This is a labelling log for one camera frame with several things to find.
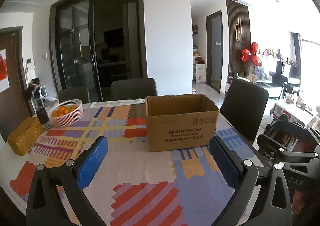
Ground black cup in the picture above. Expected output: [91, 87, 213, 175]
[36, 107, 49, 125]

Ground white storage shelf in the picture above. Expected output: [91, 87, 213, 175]
[193, 63, 206, 83]

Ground black upright piano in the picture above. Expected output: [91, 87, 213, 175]
[269, 61, 300, 86]

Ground red foil balloon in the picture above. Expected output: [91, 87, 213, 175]
[241, 42, 262, 67]

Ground oranges in basket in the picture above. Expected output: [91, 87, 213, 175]
[52, 105, 78, 118]

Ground black glass sliding door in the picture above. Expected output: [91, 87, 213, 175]
[49, 0, 148, 101]

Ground red fu door poster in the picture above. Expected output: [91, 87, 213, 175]
[0, 49, 10, 92]

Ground yellow woven tissue box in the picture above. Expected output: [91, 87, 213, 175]
[7, 117, 43, 156]

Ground brown cardboard box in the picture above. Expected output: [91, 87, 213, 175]
[145, 94, 220, 152]

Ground colourful patterned table mat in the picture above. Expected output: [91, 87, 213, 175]
[1, 99, 261, 225]

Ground pink basket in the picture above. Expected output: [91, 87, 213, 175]
[48, 99, 84, 128]

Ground dark chair far left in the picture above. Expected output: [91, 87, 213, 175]
[58, 87, 90, 103]

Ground dark chair behind box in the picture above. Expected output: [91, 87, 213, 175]
[111, 78, 158, 101]

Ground dark chair right side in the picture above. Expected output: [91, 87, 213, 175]
[220, 79, 268, 143]

